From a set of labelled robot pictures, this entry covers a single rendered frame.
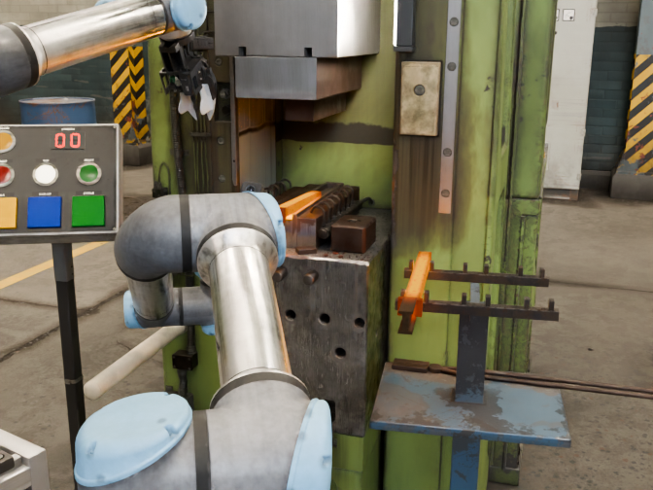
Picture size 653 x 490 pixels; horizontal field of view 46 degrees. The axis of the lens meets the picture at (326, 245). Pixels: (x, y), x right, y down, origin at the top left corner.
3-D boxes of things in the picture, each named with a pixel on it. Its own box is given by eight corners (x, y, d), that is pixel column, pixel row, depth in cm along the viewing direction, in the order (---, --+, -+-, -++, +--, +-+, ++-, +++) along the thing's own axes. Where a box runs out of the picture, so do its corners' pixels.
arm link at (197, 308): (183, 327, 156) (181, 274, 153) (238, 323, 158) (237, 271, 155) (184, 340, 148) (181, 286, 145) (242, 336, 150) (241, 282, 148)
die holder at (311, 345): (364, 437, 188) (368, 262, 176) (221, 415, 198) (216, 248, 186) (408, 350, 239) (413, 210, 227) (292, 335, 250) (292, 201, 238)
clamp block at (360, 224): (364, 254, 182) (364, 227, 180) (329, 251, 184) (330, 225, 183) (376, 241, 193) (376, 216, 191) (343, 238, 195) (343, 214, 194)
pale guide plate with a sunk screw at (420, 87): (436, 136, 182) (439, 62, 177) (398, 134, 184) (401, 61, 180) (437, 135, 184) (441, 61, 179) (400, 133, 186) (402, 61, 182)
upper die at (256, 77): (316, 100, 176) (316, 57, 173) (235, 97, 181) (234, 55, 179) (361, 87, 215) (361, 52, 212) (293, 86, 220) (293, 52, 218)
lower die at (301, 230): (316, 250, 185) (316, 215, 183) (238, 243, 191) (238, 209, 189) (359, 212, 224) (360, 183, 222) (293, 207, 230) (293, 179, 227)
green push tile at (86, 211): (104, 225, 181) (104, 194, 183) (71, 226, 180) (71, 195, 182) (105, 227, 183) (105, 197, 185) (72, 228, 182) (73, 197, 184)
